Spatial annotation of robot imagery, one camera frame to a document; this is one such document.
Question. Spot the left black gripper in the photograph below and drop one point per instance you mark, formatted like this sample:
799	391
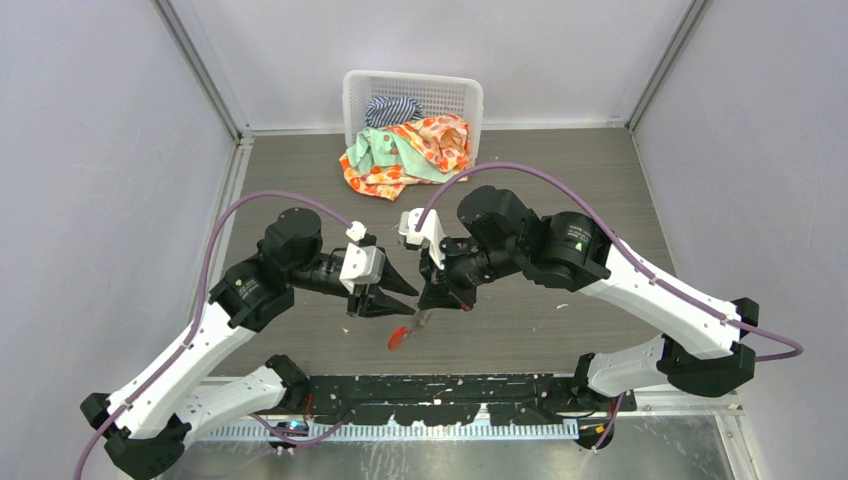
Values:
376	302

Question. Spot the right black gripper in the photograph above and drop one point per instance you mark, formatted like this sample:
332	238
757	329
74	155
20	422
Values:
440	287

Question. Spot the metal keyring holder red handle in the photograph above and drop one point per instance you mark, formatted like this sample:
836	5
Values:
416	323

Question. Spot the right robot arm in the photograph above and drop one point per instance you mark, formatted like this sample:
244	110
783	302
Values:
698	348

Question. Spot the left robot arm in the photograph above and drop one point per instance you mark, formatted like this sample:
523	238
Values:
149	423

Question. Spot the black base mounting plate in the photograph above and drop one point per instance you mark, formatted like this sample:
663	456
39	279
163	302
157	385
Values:
445	400

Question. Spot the mint green cloth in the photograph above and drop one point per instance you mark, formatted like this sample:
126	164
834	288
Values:
397	157

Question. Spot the orange floral cloth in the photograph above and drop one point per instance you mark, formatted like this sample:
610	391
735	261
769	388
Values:
449	132

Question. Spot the blue striped cloth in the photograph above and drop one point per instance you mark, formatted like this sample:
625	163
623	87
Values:
383	111

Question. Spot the white plastic laundry basket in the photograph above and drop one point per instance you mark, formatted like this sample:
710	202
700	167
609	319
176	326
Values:
436	94

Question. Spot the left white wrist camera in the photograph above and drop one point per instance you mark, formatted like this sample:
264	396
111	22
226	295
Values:
362	265

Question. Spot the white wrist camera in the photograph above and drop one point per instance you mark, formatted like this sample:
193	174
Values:
362	265
421	229

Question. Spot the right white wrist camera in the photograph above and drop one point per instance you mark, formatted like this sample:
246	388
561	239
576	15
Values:
421	229

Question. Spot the white slotted cable duct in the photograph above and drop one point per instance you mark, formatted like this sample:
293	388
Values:
567	429

